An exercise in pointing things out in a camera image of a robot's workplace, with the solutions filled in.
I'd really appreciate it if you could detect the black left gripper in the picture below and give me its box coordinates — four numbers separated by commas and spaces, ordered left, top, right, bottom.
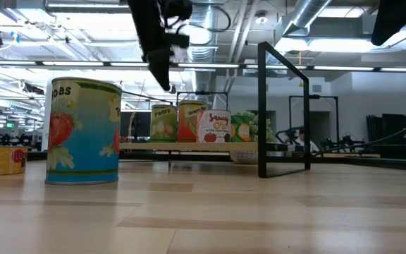
127, 0, 173, 92

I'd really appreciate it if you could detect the Pears can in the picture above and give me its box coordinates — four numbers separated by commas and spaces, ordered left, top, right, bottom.
149, 104, 178, 143

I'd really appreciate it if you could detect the Green Beans can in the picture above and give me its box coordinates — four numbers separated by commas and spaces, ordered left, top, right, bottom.
176, 99, 208, 143

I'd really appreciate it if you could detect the Saucy O's pasta can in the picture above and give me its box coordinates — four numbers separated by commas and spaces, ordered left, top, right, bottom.
196, 109, 233, 144

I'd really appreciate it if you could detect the small green peaches can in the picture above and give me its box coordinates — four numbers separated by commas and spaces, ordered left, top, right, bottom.
230, 114, 252, 143

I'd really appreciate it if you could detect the blue Tomatoes can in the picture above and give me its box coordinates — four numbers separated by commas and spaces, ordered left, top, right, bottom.
44, 76, 123, 186

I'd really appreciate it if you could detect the green succulent in grey pot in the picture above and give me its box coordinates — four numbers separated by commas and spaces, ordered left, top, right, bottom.
230, 111, 276, 165

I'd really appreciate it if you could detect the person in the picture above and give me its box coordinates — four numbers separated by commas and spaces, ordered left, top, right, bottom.
293, 128, 321, 153

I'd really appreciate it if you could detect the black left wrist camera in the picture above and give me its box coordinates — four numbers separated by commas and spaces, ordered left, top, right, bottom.
167, 32, 190, 49

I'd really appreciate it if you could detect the silver ventilation duct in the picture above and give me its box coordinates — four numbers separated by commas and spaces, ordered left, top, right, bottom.
187, 0, 225, 105

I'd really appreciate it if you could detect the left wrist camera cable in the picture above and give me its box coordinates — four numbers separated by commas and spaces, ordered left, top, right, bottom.
173, 2, 233, 35

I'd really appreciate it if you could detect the wooden shelf with black frame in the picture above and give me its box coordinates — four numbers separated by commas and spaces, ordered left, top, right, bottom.
119, 41, 312, 179

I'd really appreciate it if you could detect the black cable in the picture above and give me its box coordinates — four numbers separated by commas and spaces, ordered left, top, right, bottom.
311, 111, 406, 157

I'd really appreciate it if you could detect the black aluminium rig frame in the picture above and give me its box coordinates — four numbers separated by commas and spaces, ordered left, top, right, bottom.
26, 150, 406, 173

